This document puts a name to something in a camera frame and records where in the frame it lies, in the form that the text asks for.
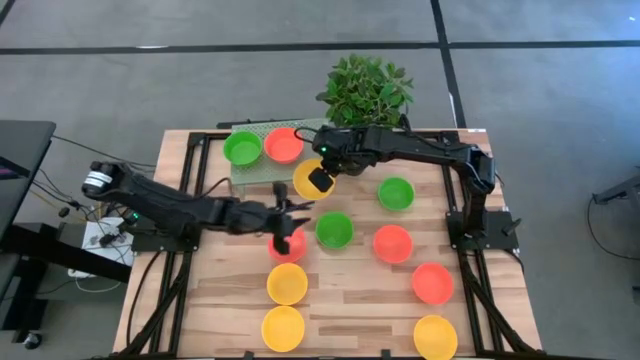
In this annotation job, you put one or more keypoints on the orange-red plastic mini bowl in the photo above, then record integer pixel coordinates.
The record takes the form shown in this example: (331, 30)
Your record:
(392, 243)
(300, 251)
(283, 145)
(432, 283)

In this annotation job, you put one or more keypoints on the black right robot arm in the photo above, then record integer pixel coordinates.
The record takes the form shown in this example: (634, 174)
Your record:
(425, 145)

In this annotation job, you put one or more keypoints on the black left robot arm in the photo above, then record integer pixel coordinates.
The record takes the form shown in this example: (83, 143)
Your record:
(150, 200)

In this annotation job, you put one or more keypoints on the yellow plastic mini bowl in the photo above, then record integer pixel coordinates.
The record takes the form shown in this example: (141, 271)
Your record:
(283, 328)
(301, 187)
(435, 337)
(287, 283)

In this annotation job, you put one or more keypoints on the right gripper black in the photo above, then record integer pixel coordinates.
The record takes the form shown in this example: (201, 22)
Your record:
(342, 150)

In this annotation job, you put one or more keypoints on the green leafy small tree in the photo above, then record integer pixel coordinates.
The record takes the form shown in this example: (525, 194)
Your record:
(365, 90)

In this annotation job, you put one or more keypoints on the black side desk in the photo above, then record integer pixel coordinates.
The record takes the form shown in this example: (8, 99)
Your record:
(25, 150)

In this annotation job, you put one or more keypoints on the pale green perforated rack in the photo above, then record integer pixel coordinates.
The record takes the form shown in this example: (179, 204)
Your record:
(265, 172)

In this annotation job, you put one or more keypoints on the white power strip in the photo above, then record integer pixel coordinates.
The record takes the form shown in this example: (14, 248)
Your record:
(120, 252)

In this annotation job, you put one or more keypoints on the black caster wheel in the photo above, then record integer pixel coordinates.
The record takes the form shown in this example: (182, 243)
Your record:
(32, 341)

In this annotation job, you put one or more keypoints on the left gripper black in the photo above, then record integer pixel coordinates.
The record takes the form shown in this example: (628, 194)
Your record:
(257, 217)

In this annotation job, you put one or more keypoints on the black aluminium table frame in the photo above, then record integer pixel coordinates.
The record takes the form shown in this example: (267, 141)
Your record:
(200, 136)

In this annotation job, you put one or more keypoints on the black stand leg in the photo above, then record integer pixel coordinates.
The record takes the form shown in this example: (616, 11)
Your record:
(620, 190)

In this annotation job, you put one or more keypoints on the green plastic mini bowl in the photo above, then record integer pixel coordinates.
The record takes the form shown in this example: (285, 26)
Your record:
(334, 230)
(242, 148)
(395, 193)

